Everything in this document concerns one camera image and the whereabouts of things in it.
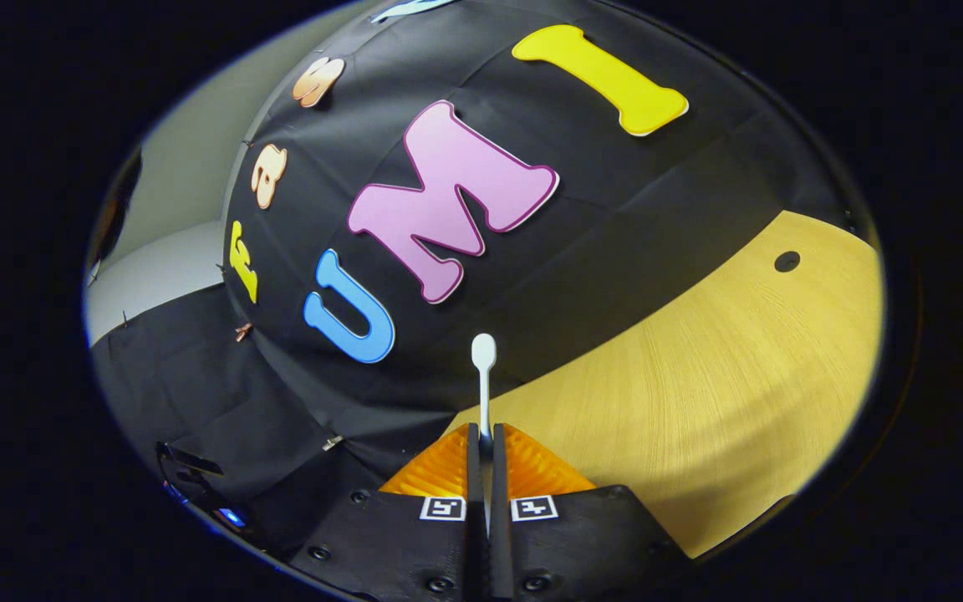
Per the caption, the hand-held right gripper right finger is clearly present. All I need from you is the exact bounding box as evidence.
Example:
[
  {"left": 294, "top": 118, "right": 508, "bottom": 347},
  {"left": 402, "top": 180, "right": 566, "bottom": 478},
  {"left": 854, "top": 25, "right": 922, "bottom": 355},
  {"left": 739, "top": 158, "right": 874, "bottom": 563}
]
[{"left": 490, "top": 422, "right": 691, "bottom": 602}]

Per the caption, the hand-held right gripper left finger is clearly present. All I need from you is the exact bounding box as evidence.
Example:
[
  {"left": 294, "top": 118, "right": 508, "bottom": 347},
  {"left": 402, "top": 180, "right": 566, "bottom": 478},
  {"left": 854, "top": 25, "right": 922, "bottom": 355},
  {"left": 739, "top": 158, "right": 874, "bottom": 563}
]
[{"left": 289, "top": 422, "right": 483, "bottom": 602}]

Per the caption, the white and blue toothbrush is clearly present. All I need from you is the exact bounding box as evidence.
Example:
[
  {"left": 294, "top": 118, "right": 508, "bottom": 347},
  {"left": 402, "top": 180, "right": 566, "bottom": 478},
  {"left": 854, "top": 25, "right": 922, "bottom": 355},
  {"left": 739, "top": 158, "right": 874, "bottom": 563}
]
[{"left": 471, "top": 333, "right": 498, "bottom": 536}]

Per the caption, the wooden desktop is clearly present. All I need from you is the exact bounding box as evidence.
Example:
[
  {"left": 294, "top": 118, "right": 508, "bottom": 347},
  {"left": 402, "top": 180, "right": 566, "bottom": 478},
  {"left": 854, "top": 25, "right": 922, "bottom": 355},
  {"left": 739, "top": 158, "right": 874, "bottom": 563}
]
[{"left": 448, "top": 209, "right": 885, "bottom": 559}]

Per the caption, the black device with blue light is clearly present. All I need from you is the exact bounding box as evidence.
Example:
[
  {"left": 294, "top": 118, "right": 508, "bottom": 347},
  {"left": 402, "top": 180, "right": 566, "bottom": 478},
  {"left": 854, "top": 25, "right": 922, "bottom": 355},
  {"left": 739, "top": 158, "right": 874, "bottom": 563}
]
[{"left": 155, "top": 441, "right": 252, "bottom": 536}]

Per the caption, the black backdrop cloth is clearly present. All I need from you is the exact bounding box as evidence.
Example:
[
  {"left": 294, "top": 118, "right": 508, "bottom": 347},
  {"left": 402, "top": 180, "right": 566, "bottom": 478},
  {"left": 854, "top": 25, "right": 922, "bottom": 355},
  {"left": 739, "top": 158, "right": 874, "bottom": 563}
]
[{"left": 89, "top": 0, "right": 867, "bottom": 569}]

